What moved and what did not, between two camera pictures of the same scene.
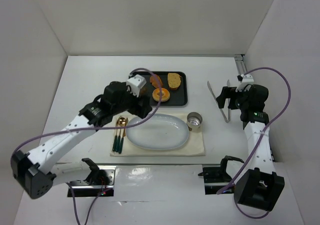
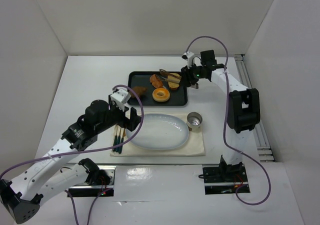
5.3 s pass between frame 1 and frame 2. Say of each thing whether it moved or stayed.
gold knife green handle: stayed
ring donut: stayed
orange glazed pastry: stayed
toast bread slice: stayed
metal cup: stayed
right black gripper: moved
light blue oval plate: stayed
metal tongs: moved
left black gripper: moved
